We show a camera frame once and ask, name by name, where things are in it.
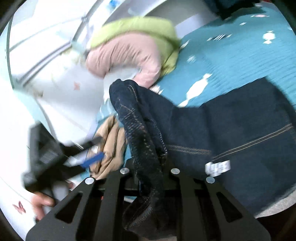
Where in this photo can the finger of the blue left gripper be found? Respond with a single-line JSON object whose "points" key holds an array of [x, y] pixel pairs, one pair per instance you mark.
{"points": [[95, 159]]}

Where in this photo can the dark blue denim jeans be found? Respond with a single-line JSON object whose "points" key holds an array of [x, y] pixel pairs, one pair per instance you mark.
{"points": [[258, 176]]}

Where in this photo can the person's left hand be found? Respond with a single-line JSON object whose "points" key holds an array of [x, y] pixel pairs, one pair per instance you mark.
{"points": [[43, 202]]}

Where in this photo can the tan folded trousers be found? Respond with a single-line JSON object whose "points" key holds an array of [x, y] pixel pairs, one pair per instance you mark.
{"points": [[113, 146]]}

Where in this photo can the white butterfly print pillow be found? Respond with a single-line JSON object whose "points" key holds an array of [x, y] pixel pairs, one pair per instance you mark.
{"points": [[66, 98]]}

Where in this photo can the green and pink padded jacket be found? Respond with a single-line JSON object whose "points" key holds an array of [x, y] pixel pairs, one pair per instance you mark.
{"points": [[149, 44]]}

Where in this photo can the white bed headboard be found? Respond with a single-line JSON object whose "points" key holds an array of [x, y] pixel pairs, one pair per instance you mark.
{"points": [[39, 31]]}

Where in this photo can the navy and yellow puffer jacket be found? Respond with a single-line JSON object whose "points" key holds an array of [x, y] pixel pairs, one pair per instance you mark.
{"points": [[225, 8]]}

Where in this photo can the teal patterned bed sheet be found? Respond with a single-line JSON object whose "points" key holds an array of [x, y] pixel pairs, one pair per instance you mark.
{"points": [[231, 53]]}

